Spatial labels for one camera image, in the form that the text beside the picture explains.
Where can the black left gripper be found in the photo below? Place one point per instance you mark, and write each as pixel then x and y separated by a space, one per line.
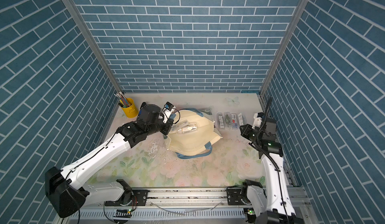
pixel 168 124

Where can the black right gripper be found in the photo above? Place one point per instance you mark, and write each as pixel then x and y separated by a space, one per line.
pixel 247 127

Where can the clear compass case blue insert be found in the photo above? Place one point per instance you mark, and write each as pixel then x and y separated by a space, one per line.
pixel 234 123

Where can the clear compass set case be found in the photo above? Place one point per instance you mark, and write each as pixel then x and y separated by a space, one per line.
pixel 227 120

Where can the cream canvas tote bag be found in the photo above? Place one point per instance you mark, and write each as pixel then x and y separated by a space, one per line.
pixel 194 144

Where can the clear compass case gold label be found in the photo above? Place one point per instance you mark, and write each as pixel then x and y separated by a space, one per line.
pixel 221 124

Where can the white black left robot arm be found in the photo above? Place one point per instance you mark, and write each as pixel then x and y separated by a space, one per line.
pixel 65 187

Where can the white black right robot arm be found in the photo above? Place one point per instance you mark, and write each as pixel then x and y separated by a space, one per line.
pixel 271 204

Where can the yellow pencil cup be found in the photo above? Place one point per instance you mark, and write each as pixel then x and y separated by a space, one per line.
pixel 129 108

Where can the coloured pencils bundle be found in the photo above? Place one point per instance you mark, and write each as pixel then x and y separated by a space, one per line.
pixel 121 99

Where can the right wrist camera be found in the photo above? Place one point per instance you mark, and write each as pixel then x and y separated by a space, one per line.
pixel 258 119

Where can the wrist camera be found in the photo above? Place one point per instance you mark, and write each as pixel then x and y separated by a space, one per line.
pixel 258 119
pixel 167 110

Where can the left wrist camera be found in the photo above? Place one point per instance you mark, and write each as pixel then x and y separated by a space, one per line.
pixel 167 110

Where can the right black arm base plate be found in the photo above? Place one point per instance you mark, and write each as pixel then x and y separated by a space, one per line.
pixel 236 196

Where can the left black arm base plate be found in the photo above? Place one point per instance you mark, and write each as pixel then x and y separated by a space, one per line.
pixel 133 199

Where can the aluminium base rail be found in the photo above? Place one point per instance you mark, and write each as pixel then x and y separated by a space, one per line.
pixel 183 203

